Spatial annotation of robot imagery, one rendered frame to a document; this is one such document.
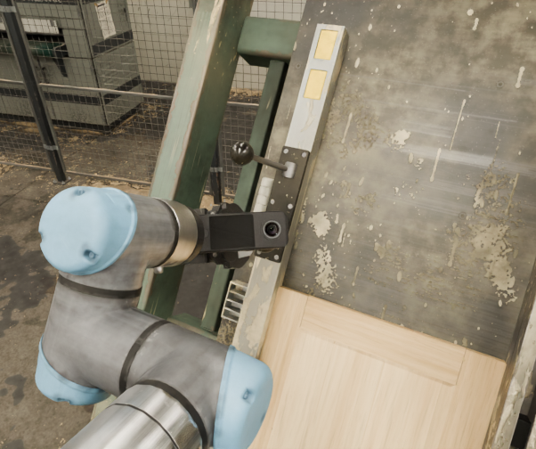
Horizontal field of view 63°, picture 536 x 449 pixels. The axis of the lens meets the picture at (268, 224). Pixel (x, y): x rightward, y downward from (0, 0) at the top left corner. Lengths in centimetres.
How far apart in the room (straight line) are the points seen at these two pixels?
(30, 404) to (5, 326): 58
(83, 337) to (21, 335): 232
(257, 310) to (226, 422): 45
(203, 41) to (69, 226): 59
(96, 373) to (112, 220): 13
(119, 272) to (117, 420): 14
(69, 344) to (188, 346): 11
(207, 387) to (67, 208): 18
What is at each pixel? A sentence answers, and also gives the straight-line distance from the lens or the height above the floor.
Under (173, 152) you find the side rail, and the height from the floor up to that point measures 145.
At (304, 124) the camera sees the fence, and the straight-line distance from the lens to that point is 78.
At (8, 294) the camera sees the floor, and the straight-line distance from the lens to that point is 303.
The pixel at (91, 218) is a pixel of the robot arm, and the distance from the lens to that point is 38.
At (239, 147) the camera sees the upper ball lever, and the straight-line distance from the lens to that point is 68.
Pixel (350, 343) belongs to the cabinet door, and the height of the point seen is 124.
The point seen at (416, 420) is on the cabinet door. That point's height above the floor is 118.
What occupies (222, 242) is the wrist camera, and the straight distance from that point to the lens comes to 52.
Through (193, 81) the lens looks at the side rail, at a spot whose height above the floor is 157.
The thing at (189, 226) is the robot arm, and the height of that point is 156.
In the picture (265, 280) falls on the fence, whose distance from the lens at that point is 77.
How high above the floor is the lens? 183
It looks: 35 degrees down
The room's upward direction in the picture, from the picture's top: straight up
